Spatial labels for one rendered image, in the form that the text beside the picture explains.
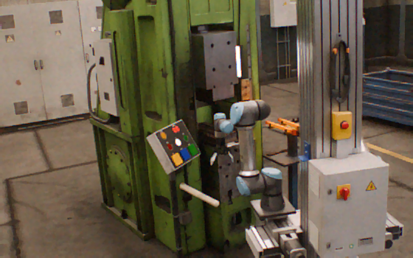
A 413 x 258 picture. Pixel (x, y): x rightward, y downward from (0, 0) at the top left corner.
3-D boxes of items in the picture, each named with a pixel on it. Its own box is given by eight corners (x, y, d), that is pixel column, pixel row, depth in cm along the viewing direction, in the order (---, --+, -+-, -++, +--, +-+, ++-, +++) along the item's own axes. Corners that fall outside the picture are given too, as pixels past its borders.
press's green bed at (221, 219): (258, 239, 407) (257, 189, 394) (223, 255, 386) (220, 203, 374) (220, 218, 451) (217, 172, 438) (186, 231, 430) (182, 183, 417)
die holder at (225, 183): (257, 189, 394) (255, 138, 382) (220, 203, 373) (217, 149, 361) (217, 172, 438) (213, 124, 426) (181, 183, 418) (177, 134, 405)
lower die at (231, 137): (236, 140, 379) (236, 130, 376) (216, 147, 368) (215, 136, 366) (205, 130, 412) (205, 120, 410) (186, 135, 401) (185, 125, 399)
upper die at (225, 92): (234, 96, 369) (233, 84, 367) (213, 101, 358) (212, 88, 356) (203, 89, 402) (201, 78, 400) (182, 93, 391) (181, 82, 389)
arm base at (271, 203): (288, 208, 279) (288, 193, 276) (263, 212, 276) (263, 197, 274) (280, 198, 293) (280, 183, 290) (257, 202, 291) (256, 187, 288)
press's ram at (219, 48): (247, 81, 374) (244, 30, 363) (206, 90, 353) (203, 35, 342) (214, 76, 407) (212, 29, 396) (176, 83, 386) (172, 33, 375)
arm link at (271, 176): (285, 192, 278) (285, 170, 274) (265, 197, 274) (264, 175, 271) (276, 185, 289) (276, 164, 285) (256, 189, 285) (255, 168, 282)
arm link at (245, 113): (267, 194, 274) (259, 100, 265) (243, 200, 270) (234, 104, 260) (259, 189, 285) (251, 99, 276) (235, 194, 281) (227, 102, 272)
